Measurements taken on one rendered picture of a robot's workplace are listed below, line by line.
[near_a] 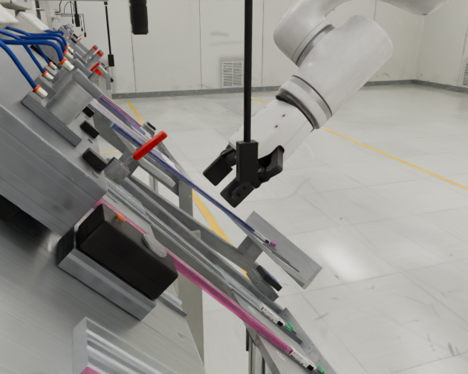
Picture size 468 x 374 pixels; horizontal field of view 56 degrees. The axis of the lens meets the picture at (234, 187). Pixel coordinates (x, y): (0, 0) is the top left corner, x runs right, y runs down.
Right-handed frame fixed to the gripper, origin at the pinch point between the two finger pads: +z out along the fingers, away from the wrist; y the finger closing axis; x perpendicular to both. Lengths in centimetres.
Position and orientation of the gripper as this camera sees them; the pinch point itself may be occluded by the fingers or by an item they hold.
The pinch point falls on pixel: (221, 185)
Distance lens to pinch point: 65.4
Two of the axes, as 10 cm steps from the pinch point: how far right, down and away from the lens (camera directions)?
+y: 3.2, 3.3, -8.9
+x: 6.3, 6.3, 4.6
